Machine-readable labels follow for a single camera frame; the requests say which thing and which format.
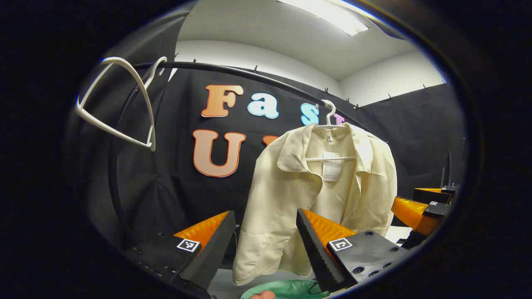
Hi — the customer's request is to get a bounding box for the green laundry hamper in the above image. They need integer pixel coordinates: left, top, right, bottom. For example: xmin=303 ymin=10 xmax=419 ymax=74
xmin=241 ymin=279 xmax=333 ymax=299

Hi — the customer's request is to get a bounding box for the ceiling light panel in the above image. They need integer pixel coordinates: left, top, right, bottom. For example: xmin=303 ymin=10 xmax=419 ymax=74
xmin=276 ymin=0 xmax=370 ymax=37

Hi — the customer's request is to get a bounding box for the thin black pole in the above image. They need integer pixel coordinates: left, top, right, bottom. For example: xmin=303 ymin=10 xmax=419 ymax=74
xmin=440 ymin=149 xmax=454 ymax=187

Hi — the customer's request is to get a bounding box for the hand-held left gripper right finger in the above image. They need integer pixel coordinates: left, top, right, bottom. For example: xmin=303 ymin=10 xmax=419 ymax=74
xmin=296 ymin=208 xmax=410 ymax=293

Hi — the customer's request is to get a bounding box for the cream jacket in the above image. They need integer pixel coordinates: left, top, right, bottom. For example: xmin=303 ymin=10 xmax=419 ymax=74
xmin=232 ymin=123 xmax=398 ymax=286

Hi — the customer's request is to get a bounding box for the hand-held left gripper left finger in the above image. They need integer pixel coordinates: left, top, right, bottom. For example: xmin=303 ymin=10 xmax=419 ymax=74
xmin=125 ymin=210 xmax=236 ymax=293

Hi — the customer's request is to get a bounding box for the white plastic clothes hanger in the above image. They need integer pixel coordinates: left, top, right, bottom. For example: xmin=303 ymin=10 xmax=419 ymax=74
xmin=305 ymin=100 xmax=359 ymax=162
xmin=75 ymin=56 xmax=167 ymax=152

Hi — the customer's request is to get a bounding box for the black metal clothes rail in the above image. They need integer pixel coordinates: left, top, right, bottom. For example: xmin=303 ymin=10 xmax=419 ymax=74
xmin=108 ymin=61 xmax=389 ymax=250

